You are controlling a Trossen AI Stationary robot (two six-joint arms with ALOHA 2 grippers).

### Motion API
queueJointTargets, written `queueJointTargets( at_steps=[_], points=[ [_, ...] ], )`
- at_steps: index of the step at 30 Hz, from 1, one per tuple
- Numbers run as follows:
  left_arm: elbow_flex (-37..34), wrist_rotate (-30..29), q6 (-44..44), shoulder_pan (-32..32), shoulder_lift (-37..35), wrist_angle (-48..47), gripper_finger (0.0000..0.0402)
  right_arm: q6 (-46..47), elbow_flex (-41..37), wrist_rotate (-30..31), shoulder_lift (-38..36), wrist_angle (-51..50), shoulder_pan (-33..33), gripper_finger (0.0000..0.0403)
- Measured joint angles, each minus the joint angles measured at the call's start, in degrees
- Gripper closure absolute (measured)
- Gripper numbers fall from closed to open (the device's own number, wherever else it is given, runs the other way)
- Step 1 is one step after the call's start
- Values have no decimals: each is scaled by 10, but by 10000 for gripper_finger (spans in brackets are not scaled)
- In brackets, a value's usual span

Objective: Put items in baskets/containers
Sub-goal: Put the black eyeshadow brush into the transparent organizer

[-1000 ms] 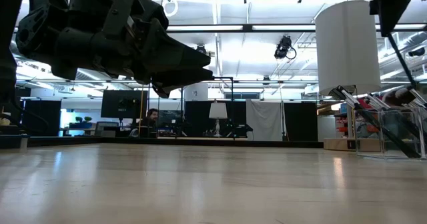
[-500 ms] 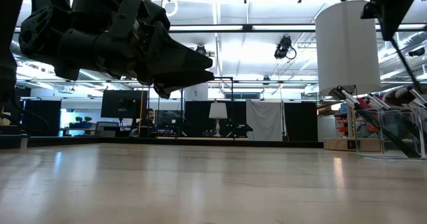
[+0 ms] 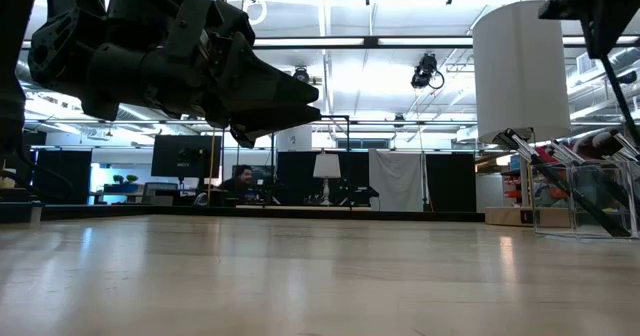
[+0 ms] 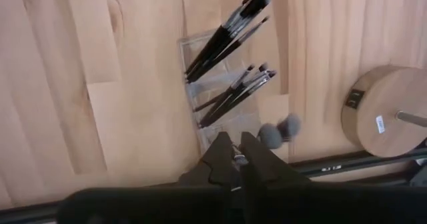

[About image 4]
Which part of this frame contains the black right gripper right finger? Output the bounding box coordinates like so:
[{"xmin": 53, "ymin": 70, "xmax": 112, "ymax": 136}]
[{"xmin": 240, "ymin": 131, "xmax": 311, "ymax": 188}]

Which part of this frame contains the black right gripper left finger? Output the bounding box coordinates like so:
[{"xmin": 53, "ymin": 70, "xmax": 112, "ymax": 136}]
[{"xmin": 179, "ymin": 132, "xmax": 241, "ymax": 188}]

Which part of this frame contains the fluffy makeup brush silver ferrule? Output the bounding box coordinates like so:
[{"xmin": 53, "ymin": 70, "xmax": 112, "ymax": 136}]
[
  {"xmin": 258, "ymin": 123, "xmax": 284, "ymax": 151},
  {"xmin": 278, "ymin": 113, "xmax": 303, "ymax": 141}
]

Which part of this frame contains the flat head black makeup brush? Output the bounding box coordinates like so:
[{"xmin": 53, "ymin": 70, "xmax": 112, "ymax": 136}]
[{"xmin": 185, "ymin": 0, "xmax": 268, "ymax": 77}]

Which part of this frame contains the clear acrylic brush organizer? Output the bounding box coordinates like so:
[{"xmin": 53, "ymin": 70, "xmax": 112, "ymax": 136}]
[{"xmin": 177, "ymin": 29, "xmax": 268, "ymax": 158}]

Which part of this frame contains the white shade wooden base lamp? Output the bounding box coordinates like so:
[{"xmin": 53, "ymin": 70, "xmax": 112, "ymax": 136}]
[{"xmin": 340, "ymin": 65, "xmax": 427, "ymax": 159}]

